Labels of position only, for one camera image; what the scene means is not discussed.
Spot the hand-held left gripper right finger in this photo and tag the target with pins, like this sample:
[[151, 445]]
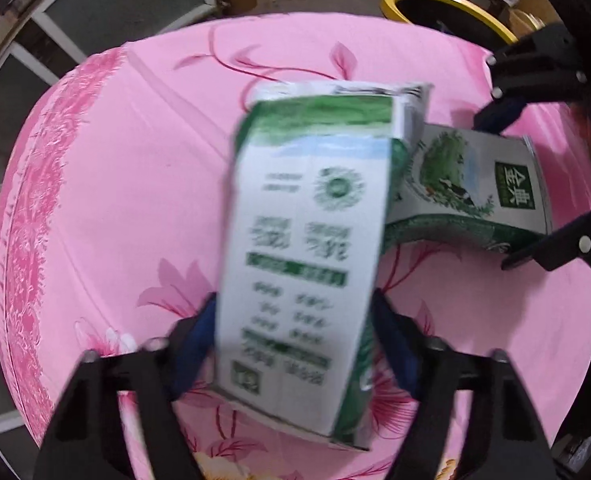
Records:
[[400, 355]]

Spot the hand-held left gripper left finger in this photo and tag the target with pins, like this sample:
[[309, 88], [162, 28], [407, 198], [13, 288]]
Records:
[[198, 345]]

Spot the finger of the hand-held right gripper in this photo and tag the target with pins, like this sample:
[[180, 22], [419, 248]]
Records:
[[565, 245], [500, 115]]

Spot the green and white milk carton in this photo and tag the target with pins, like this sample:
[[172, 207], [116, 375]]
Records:
[[475, 185], [295, 240]]

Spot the yellow round trash bin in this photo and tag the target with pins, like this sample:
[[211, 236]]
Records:
[[475, 10]]

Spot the black bin liner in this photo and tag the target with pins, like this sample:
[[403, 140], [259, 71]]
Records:
[[425, 10]]

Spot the pink floral tablecloth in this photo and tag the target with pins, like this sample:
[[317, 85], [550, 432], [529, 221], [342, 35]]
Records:
[[125, 185]]

